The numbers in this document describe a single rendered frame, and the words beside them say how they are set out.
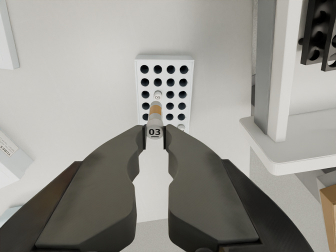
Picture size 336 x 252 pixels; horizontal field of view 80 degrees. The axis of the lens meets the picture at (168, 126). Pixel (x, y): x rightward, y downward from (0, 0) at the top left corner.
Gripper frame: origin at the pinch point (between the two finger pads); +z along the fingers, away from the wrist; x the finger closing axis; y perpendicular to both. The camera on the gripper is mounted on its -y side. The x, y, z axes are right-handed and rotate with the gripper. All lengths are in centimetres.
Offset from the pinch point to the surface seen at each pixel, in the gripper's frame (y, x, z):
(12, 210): 31.6, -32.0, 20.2
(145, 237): 162, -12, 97
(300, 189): 108, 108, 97
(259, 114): 4.8, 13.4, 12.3
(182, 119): 8.6, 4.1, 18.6
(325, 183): 28, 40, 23
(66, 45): -2.2, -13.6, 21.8
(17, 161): 17.4, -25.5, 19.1
